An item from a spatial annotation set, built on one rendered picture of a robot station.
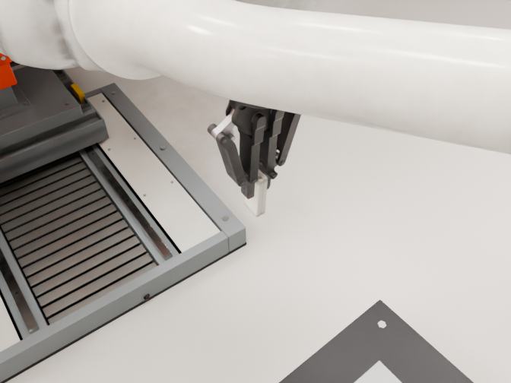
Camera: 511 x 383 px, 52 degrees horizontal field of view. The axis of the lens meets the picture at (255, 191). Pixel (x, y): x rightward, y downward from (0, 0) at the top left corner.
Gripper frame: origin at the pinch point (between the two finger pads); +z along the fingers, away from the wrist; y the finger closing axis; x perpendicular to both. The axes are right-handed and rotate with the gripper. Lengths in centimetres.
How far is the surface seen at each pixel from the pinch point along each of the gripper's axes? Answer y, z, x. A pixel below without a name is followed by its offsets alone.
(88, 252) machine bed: -13, 65, 54
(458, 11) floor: 181, 67, 86
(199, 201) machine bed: 20, 62, 50
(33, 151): -12, 57, 90
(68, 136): -1, 56, 90
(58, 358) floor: -31, 71, 33
